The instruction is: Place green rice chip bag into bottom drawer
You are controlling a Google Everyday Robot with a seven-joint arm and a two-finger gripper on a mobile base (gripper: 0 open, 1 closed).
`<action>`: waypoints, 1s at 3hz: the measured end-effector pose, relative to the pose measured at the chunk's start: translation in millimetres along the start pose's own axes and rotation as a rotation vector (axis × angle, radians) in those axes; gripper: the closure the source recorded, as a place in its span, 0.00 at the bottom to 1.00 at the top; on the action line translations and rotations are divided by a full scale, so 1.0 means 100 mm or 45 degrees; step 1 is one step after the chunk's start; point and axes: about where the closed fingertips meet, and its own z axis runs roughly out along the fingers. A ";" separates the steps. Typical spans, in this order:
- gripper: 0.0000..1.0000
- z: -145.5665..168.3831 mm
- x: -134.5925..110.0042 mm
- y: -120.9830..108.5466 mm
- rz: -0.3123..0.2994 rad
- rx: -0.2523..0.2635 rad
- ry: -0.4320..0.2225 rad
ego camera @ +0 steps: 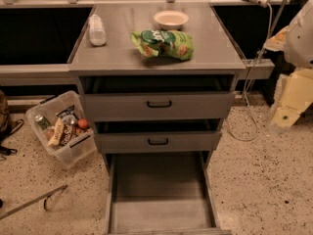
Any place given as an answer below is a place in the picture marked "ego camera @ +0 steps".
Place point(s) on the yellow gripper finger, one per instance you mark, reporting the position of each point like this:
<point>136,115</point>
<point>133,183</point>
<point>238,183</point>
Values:
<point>293,96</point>

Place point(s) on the green rice chip bag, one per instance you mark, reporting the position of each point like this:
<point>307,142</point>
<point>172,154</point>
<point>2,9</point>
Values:
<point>164,43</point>

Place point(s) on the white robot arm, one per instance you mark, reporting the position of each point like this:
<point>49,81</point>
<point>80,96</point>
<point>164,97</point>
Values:
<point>296,40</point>

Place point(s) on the top grey drawer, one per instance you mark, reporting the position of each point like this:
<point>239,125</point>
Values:
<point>157,106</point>

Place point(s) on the grey drawer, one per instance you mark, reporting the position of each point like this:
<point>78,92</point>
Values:
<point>160,194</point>
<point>157,106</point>
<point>153,142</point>

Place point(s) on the middle grey drawer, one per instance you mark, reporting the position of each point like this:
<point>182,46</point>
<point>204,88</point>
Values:
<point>153,142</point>

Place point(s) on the grey metal drawer cabinet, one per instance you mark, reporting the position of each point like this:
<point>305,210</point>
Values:
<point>119,68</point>

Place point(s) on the bottom grey drawer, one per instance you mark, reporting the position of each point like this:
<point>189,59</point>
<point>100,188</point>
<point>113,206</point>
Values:
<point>160,194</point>

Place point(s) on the black chip bag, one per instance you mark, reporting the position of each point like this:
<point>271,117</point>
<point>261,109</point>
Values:
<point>67,112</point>

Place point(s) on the brown snack bag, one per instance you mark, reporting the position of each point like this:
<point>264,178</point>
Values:
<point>69,133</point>

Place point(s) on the clear plastic water bottle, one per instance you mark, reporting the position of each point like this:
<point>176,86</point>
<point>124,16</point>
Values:
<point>97,34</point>

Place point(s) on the red apple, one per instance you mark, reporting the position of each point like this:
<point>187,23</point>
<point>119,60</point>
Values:
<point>83,124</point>

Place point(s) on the clear plastic storage bin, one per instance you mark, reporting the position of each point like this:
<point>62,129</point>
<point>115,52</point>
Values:
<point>76,149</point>

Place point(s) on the yellow snack bar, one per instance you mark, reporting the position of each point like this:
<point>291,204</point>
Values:
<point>58,131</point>

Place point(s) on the green soda can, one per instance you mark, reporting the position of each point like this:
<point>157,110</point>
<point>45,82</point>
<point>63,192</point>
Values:
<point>42,122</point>

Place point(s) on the grey metal bar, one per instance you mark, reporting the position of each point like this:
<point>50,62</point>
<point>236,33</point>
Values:
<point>31,202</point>

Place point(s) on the dark backpack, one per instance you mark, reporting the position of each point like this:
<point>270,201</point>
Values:
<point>7,126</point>

